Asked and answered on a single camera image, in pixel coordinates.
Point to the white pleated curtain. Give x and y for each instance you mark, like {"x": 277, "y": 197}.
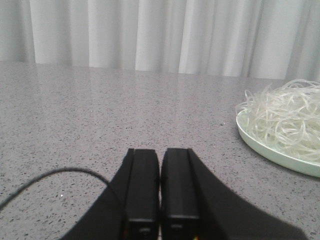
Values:
{"x": 277, "y": 39}

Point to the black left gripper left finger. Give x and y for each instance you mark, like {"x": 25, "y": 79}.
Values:
{"x": 129, "y": 208}

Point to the translucent white vermicelli bundle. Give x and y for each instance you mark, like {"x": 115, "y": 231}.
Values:
{"x": 285, "y": 119}

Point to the light green round plate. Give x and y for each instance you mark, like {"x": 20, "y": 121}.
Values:
{"x": 295, "y": 164}

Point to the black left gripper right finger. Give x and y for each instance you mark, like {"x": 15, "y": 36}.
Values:
{"x": 196, "y": 205}

